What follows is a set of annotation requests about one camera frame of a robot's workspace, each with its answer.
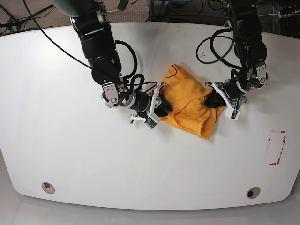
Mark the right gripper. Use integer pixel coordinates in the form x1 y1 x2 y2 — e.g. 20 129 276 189
131 90 173 117

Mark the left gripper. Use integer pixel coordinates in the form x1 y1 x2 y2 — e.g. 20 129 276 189
205 78 248 108

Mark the yellow T-shirt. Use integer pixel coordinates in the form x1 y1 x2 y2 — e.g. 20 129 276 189
160 64 223 140

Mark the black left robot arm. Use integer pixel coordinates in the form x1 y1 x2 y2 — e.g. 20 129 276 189
205 0 269 109

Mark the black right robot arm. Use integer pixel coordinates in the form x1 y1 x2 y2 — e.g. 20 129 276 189
52 0 173 118

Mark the red tape rectangle marking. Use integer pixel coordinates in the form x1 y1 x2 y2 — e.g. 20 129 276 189
266 130 286 165

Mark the right table grommet hole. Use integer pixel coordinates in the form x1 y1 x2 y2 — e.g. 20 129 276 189
246 187 261 199

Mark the table grommet hole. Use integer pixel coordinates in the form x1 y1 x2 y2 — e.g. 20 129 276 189
246 187 261 199
41 182 55 195

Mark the white power strip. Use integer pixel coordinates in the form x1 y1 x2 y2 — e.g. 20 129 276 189
279 3 300 18

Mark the left table grommet hole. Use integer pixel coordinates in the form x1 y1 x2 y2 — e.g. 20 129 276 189
41 182 55 195

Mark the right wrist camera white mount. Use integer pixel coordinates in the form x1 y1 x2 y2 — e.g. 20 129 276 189
129 82 165 129

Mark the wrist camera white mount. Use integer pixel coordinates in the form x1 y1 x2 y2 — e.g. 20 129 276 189
205 82 247 120
129 82 165 129

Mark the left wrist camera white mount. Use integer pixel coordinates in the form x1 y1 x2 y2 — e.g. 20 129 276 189
205 82 247 120

